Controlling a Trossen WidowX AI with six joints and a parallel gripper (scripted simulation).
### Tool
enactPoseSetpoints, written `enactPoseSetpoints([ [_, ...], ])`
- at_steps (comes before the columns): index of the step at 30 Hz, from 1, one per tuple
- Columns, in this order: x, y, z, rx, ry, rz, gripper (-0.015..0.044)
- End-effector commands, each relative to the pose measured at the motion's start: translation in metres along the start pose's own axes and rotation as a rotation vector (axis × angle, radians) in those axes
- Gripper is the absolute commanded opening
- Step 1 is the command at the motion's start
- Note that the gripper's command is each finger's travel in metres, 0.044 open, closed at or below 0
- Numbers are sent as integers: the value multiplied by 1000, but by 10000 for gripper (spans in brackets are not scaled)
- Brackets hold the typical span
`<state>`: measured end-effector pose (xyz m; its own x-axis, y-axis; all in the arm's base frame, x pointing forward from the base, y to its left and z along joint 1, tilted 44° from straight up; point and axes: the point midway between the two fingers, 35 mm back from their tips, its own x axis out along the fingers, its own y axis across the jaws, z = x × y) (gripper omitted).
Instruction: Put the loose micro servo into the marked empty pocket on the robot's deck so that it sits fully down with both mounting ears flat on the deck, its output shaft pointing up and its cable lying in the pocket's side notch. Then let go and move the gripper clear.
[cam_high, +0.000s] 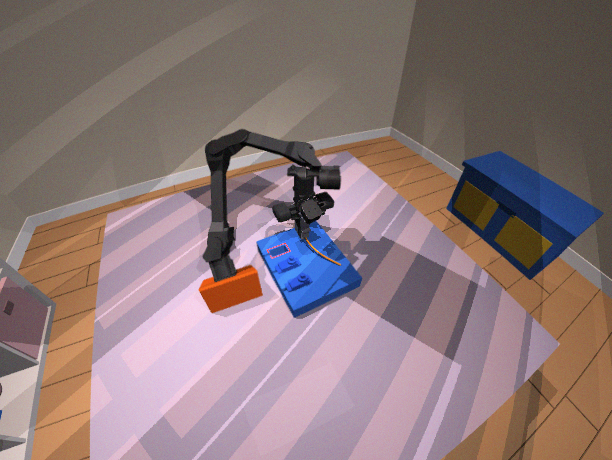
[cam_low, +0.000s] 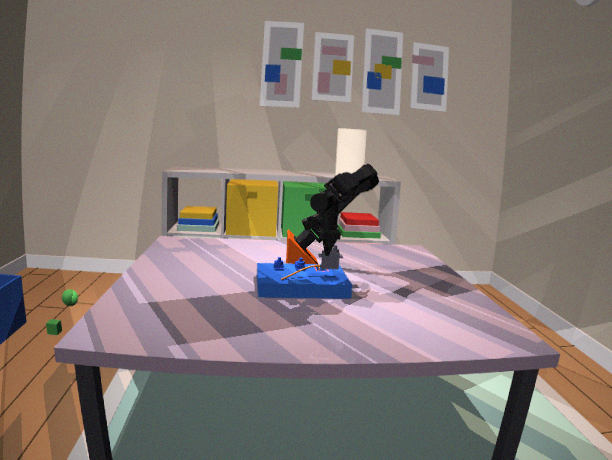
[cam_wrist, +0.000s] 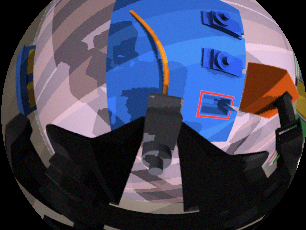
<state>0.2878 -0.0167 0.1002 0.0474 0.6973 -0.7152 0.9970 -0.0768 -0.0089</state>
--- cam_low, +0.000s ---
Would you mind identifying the grey micro servo with orange cable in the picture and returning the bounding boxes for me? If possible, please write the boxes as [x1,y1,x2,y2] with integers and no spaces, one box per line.
[281,245,343,281]

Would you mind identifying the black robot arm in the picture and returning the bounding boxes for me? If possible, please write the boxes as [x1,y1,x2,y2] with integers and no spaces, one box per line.
[294,164,379,252]

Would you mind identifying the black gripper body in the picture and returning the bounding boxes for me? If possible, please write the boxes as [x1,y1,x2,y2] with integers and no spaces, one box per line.
[317,209,341,240]

